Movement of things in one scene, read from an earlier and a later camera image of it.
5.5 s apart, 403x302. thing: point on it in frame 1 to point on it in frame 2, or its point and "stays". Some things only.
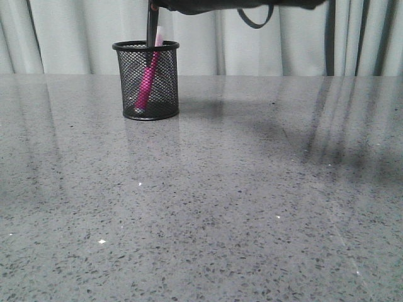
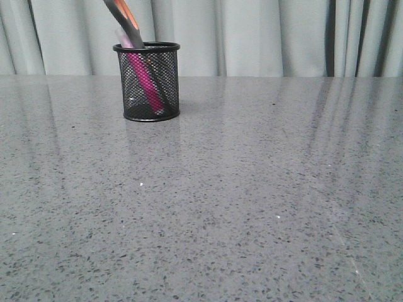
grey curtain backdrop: x=338 y=38 stays
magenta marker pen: x=150 y=73 to x=141 y=73
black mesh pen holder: x=148 y=74 stays
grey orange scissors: x=153 y=9 to x=124 y=14
